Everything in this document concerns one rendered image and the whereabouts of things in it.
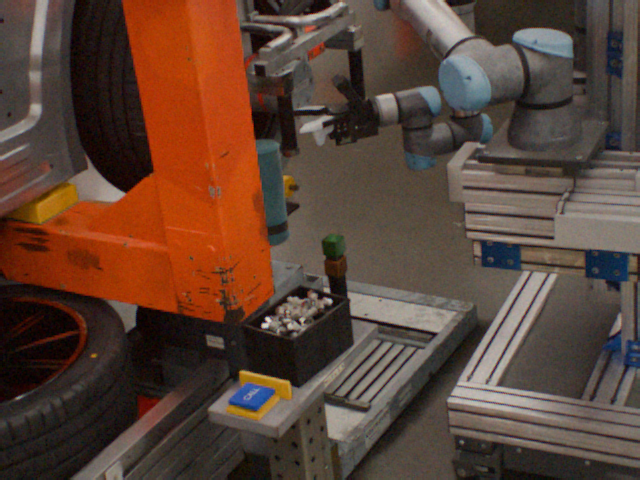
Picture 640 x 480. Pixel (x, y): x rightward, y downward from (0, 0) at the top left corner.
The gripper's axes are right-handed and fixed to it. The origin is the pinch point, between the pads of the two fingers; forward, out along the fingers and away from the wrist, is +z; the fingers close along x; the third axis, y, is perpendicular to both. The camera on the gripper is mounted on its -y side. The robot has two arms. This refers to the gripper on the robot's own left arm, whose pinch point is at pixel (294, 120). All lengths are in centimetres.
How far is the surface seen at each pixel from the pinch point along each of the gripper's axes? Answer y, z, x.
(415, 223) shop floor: 83, -58, 102
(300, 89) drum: -1.7, -5.7, 15.8
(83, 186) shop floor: 82, 48, 194
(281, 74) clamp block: -12.0, 1.9, -1.7
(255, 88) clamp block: -8.5, 7.6, 2.5
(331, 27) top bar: -14.3, -16.1, 19.7
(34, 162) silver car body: 0, 59, 3
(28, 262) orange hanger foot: 24, 66, 5
